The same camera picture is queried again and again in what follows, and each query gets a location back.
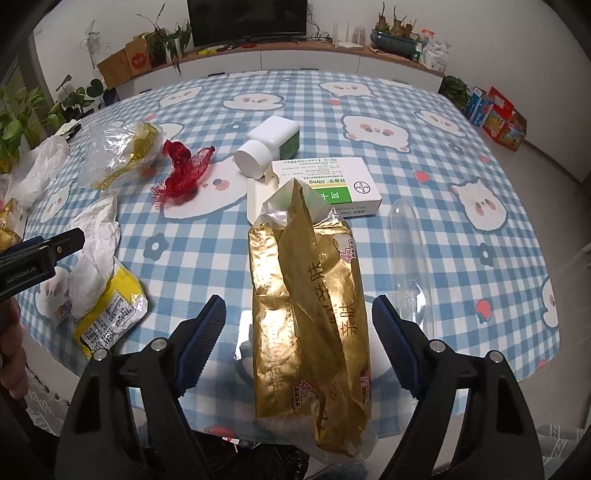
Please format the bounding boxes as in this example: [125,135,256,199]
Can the colourful cardboard boxes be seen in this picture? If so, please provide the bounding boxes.
[465,86,527,151]

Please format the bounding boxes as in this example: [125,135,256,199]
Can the large gold snack bag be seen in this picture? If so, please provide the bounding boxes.
[247,177,376,468]

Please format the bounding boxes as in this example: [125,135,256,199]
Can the blue checked tablecloth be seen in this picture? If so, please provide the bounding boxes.
[0,69,562,435]

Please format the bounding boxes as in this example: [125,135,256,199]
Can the white router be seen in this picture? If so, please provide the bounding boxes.
[331,21,366,50]

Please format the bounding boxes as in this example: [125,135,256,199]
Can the wire ornament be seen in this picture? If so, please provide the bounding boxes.
[80,20,110,71]

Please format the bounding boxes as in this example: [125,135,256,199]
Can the white plastic bag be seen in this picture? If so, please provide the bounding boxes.
[4,134,71,209]

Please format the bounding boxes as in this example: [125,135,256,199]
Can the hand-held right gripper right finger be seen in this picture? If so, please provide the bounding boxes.
[371,294,542,480]

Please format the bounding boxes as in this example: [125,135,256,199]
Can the clear plastic tube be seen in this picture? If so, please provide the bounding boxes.
[389,196,436,334]

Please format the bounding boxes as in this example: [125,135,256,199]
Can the black television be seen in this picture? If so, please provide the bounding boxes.
[187,0,309,48]

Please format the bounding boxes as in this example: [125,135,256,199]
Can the white wood-topped cabinet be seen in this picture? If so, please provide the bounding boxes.
[107,42,447,100]

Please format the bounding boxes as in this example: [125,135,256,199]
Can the green leafy potted plant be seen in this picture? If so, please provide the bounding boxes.
[0,74,105,172]

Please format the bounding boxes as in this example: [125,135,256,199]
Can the white green medicine box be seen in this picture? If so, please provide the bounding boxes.
[246,157,383,227]

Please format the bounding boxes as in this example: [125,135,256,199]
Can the white pill bottle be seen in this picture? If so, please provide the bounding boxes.
[233,116,300,179]

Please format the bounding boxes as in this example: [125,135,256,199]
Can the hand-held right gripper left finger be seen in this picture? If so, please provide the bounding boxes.
[60,294,227,480]

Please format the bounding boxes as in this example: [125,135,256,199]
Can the brown paper bag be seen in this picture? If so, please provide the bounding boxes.
[96,34,153,89]

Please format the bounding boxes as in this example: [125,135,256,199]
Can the person's left hand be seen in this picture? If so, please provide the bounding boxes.
[0,298,29,403]

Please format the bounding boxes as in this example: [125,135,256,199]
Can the small green plant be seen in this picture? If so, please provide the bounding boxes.
[440,76,470,112]

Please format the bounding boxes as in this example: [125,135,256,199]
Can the teal bonsai pot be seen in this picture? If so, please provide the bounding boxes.
[369,2,424,59]

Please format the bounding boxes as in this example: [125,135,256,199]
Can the small gold packet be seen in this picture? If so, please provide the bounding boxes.
[0,198,25,253]

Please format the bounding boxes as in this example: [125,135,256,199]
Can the clear bag with gold trim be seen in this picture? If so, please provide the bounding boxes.
[78,120,166,190]

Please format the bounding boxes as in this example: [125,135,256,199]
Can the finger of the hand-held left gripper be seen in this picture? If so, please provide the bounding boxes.
[44,227,86,268]

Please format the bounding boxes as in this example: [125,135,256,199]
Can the tall potted plant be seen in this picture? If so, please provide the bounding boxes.
[137,8,193,71]

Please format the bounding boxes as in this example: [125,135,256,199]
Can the grey patterned rug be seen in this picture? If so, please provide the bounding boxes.
[24,364,71,435]

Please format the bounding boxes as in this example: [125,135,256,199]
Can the red crumpled wrapper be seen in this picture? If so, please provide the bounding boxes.
[151,139,217,210]

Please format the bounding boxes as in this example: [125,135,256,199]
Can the white printed bag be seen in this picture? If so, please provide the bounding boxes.
[419,39,452,75]

